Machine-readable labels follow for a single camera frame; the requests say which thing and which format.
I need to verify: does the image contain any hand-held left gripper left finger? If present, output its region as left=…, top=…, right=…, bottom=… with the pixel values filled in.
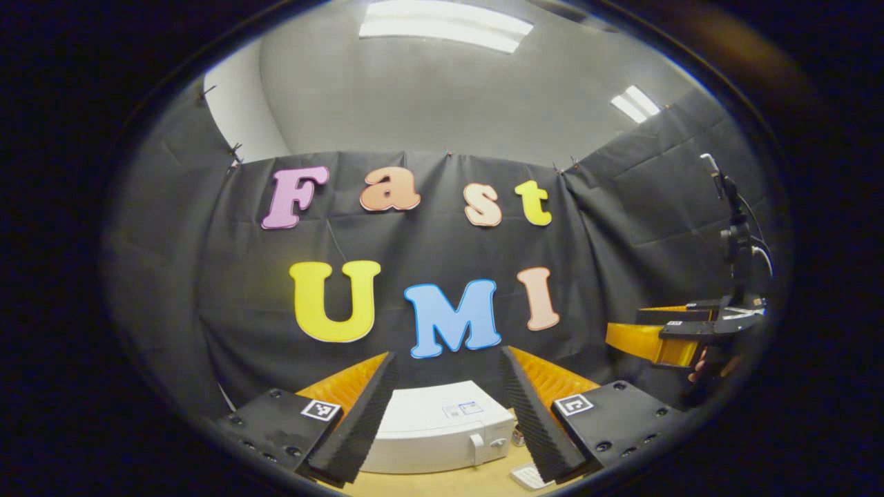
left=218, top=351, right=400, bottom=485

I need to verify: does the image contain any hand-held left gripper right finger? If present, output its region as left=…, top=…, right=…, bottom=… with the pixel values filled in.
left=499, top=345, right=684, bottom=484

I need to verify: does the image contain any white microwave oven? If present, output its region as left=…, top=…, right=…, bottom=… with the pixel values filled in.
left=359, top=380, right=517, bottom=476

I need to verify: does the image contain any white rectangular tray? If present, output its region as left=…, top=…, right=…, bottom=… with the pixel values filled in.
left=510, top=464, right=548, bottom=491

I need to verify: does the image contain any small ceiling light panel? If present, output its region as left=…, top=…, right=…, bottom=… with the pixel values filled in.
left=610, top=84, right=662, bottom=125

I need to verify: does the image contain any large ceiling light panel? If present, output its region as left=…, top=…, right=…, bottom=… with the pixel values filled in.
left=358, top=0, right=535, bottom=55

